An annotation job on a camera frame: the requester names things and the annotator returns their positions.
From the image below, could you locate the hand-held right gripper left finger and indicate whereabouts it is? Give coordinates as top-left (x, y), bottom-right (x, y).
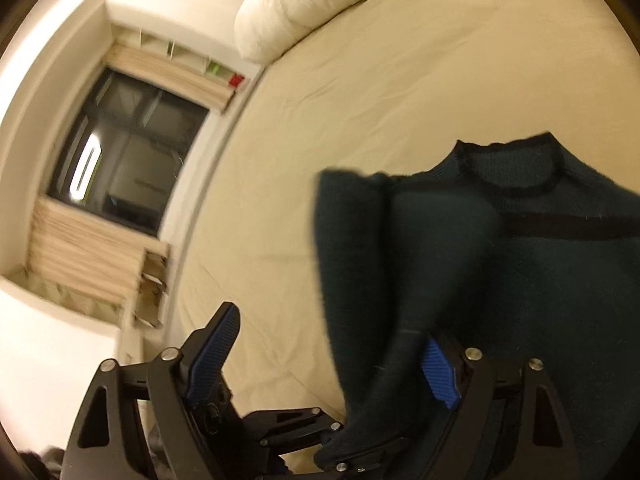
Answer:
top-left (60, 301), bottom-right (242, 480)

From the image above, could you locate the white window bench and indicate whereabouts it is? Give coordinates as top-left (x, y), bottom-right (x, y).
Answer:
top-left (159, 66), bottom-right (267, 361)

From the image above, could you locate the bed with beige sheet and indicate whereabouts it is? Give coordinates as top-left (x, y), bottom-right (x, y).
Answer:
top-left (165, 0), bottom-right (640, 441)

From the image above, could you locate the dark window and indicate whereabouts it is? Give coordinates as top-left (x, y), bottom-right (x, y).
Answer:
top-left (46, 66), bottom-right (210, 237)

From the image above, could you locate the white rolled duvet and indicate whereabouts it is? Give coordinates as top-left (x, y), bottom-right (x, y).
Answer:
top-left (234, 0), bottom-right (401, 65)

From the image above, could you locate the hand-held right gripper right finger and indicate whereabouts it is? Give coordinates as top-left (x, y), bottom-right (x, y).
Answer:
top-left (421, 331), bottom-right (582, 480)

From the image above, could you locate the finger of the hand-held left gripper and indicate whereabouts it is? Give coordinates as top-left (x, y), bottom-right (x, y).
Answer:
top-left (315, 437), bottom-right (412, 474)
top-left (242, 406), bottom-right (346, 449)

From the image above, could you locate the beige curtain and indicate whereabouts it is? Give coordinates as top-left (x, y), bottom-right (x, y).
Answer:
top-left (27, 196), bottom-right (172, 322)
top-left (106, 41), bottom-right (236, 112)

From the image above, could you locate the dark green knit sweater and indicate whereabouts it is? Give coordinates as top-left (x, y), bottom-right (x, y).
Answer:
top-left (314, 131), bottom-right (640, 472)

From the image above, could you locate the white wall shelf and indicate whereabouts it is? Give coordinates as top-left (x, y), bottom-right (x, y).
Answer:
top-left (131, 246), bottom-right (172, 332)
top-left (112, 25), bottom-right (252, 94)

